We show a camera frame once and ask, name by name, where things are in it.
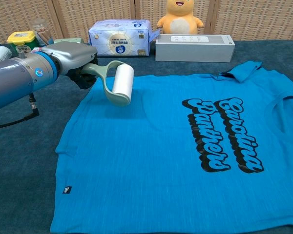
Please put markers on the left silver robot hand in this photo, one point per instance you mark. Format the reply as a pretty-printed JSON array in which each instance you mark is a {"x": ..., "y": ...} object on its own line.
[{"x": 73, "y": 54}]

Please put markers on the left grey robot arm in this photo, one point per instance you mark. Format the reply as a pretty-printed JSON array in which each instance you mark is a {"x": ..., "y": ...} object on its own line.
[{"x": 12, "y": 80}]

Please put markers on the blue printed T-shirt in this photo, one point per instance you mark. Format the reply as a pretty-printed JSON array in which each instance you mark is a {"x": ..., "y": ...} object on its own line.
[{"x": 141, "y": 158}]

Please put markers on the pale green plastic case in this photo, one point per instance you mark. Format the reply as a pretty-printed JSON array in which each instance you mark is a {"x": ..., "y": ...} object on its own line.
[{"x": 73, "y": 40}]

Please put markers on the clear jar with sticks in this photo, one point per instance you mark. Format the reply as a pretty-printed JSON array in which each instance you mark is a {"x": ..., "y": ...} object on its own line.
[{"x": 42, "y": 30}]

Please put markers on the woven folding screen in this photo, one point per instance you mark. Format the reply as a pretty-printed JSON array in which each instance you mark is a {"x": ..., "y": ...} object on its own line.
[{"x": 92, "y": 14}]

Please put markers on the pale blue tissue pack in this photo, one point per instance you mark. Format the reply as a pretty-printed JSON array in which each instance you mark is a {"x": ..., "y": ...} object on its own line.
[{"x": 119, "y": 39}]

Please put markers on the yellow lidded green jar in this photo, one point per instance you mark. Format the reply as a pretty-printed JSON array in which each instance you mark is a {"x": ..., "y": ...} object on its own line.
[{"x": 22, "y": 40}]

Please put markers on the blue white tube bottle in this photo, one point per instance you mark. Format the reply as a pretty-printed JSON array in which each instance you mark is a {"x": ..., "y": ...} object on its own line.
[{"x": 0, "y": 53}]

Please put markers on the orange plush toy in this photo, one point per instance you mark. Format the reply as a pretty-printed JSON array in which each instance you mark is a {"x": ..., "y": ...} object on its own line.
[{"x": 179, "y": 22}]

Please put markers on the grey power strip box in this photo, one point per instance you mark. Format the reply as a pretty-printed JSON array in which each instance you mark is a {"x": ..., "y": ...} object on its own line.
[{"x": 193, "y": 51}]

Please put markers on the dark teal table cloth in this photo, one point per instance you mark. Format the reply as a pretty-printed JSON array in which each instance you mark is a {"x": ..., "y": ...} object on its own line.
[{"x": 22, "y": 170}]

